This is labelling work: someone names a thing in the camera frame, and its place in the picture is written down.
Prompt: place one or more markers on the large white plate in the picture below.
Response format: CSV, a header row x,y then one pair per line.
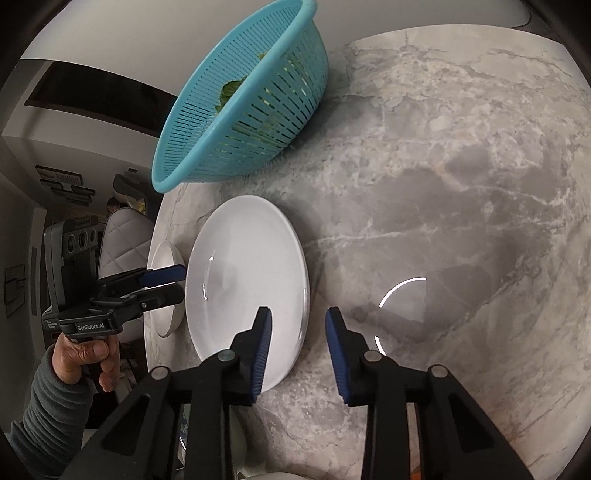
x,y
240,258

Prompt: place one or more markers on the wall frame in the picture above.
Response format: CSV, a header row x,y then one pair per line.
x,y
14,290

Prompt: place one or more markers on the dark chair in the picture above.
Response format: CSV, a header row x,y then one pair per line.
x,y
127,187

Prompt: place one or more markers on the black wall panel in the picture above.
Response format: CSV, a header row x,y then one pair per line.
x,y
101,99

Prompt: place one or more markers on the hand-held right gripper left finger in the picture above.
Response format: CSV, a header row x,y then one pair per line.
x,y
261,355

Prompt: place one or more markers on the green leafy vegetables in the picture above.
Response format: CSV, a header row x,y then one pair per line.
x,y
229,90

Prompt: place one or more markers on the blue plastic colander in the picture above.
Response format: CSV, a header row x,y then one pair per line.
x,y
277,92

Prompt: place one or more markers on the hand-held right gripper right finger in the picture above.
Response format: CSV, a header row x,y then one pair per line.
x,y
334,357

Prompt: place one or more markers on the person's left forearm grey sleeve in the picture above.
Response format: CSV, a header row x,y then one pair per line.
x,y
46,415

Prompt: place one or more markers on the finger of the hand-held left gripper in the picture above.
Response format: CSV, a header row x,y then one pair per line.
x,y
161,297
161,275

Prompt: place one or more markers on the small white bowl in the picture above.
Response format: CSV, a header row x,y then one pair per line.
x,y
162,256

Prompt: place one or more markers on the white quilted chair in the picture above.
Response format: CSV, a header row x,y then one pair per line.
x,y
122,235

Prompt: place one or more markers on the person's left hand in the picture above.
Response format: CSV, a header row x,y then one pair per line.
x,y
74,357

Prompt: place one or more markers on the wall rack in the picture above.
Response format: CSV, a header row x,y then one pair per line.
x,y
64,182

